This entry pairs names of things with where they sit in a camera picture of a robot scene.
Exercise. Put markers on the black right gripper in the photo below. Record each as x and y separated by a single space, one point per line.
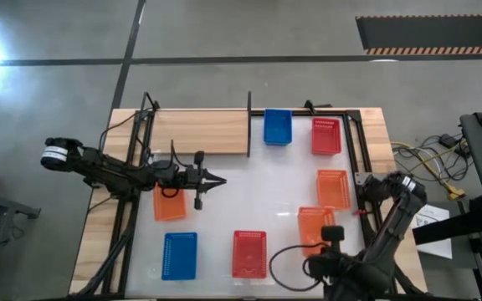
345 269

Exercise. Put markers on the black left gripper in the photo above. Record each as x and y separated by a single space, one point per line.
186 180

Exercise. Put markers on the orange plastic slotted basket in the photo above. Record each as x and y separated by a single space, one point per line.
170 209
314 226
334 190

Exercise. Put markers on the red plastic slotted basket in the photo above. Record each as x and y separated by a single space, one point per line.
249 254
326 137

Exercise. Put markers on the blue plastic slotted basket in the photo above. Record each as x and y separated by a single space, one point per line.
179 256
278 127

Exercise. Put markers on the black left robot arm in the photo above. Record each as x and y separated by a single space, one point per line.
98 167

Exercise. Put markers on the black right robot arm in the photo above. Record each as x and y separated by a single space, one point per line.
396 217

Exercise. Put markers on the wooden shelf board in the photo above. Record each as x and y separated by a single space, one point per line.
199 131

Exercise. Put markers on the small red clip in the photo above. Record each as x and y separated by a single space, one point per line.
360 212

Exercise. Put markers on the white paper sheet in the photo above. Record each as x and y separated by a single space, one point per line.
433 234

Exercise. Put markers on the black power adapter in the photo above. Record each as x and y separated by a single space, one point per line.
449 140

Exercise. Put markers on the dark grey equipment cart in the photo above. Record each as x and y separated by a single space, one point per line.
481 159

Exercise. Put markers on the black hazard-striped floor mat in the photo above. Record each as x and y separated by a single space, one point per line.
433 31

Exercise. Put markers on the black shelf divider post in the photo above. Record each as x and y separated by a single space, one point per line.
249 125

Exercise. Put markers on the grey metal bracket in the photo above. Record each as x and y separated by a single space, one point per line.
360 179

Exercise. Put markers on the black aluminium rig frame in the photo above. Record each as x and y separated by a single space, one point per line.
299 113

